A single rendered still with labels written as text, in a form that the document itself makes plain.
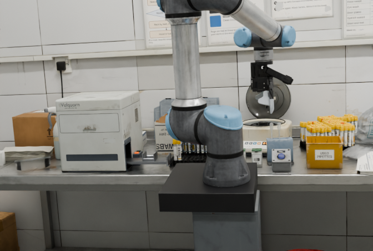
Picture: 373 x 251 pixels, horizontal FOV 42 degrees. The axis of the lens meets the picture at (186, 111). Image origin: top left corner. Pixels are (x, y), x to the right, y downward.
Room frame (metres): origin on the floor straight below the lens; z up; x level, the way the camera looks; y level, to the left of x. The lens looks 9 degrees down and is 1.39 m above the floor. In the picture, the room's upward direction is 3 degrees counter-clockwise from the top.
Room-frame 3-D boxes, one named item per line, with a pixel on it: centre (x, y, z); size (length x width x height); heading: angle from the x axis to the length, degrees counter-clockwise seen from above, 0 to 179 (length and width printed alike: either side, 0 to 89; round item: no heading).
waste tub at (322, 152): (1.85, -0.52, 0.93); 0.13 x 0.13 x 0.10; 77
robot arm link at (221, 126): (1.50, -0.11, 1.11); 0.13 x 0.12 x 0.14; 49
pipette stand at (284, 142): (1.91, -0.36, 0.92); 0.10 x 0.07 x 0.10; 86
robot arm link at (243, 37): (1.82, -0.26, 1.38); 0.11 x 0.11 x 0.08; 49
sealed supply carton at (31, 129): (2.44, 0.68, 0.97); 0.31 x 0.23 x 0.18; 73
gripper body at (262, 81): (1.91, -0.30, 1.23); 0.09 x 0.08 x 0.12; 87
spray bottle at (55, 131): (2.19, 0.59, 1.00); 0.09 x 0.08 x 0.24; 169
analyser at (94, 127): (2.05, 0.35, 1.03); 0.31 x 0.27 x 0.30; 79
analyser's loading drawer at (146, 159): (1.92, 0.18, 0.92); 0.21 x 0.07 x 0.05; 79
